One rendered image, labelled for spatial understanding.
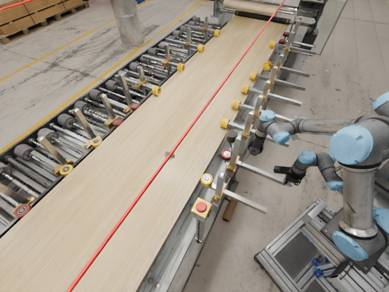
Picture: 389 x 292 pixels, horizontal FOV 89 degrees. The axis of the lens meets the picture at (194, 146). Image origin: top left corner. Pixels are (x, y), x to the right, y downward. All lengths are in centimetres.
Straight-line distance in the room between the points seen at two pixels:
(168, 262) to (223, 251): 78
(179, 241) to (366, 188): 107
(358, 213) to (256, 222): 141
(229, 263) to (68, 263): 132
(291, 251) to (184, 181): 115
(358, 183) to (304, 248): 129
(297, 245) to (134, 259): 139
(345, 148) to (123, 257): 110
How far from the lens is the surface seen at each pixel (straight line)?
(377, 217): 109
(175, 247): 147
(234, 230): 216
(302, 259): 206
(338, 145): 81
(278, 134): 107
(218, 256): 209
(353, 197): 91
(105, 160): 154
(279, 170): 137
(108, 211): 133
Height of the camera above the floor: 205
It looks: 52 degrees down
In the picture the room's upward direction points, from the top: 1 degrees counter-clockwise
